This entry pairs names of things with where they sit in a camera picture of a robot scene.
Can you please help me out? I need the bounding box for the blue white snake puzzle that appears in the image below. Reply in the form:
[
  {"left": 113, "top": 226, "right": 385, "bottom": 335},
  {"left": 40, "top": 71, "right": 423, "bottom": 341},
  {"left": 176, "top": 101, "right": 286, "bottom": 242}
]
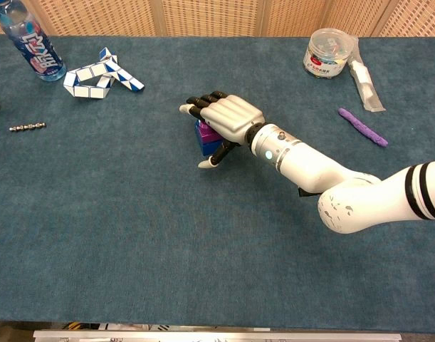
[{"left": 63, "top": 47, "right": 145, "bottom": 100}]

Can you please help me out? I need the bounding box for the teal table cloth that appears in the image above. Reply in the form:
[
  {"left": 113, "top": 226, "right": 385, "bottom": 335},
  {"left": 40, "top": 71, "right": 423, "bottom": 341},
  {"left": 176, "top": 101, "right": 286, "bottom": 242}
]
[{"left": 0, "top": 33, "right": 435, "bottom": 334}]

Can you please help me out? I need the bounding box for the woven rattan folding screen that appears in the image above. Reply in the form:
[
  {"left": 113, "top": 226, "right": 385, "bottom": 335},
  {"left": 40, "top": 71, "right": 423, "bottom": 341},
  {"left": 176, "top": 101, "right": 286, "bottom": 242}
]
[{"left": 0, "top": 0, "right": 435, "bottom": 38}]

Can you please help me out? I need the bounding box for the clear plastic clip jar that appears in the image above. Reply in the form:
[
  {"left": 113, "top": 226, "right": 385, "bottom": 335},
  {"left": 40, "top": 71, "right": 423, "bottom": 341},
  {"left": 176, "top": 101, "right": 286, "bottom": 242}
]
[{"left": 303, "top": 28, "right": 358, "bottom": 79}]

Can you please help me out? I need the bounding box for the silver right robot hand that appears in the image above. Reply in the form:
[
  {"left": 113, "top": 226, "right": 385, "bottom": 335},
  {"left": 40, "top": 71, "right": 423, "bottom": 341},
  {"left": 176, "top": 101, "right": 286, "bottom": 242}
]
[{"left": 178, "top": 90, "right": 266, "bottom": 170}]

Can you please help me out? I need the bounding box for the clear plastic drink bottle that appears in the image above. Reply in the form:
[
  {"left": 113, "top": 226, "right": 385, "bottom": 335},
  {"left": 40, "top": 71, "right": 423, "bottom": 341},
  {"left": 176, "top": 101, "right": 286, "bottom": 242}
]
[{"left": 0, "top": 0, "right": 68, "bottom": 83}]

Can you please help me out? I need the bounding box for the blue building brick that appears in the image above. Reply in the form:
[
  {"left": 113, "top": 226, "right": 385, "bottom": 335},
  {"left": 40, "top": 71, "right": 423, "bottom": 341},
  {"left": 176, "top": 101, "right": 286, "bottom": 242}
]
[{"left": 194, "top": 120, "right": 226, "bottom": 157}]

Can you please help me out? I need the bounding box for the purple building brick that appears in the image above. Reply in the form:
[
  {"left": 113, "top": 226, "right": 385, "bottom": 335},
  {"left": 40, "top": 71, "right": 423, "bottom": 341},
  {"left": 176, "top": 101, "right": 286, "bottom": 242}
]
[{"left": 198, "top": 119, "right": 223, "bottom": 145}]

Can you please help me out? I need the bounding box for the metal bead chain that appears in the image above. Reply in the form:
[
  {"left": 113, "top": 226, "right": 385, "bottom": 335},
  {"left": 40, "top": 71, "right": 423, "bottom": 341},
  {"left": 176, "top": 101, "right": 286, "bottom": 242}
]
[{"left": 9, "top": 122, "right": 47, "bottom": 133}]

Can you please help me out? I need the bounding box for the purple clay stick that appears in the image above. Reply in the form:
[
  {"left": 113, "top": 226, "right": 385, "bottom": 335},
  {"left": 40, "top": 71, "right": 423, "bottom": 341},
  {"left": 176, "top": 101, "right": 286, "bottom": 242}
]
[{"left": 337, "top": 108, "right": 389, "bottom": 147}]

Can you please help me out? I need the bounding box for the clear packet with white blocks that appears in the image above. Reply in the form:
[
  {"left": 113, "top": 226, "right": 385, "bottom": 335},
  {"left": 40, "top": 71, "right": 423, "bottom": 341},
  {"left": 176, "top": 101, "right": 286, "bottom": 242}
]
[{"left": 347, "top": 36, "right": 387, "bottom": 113}]

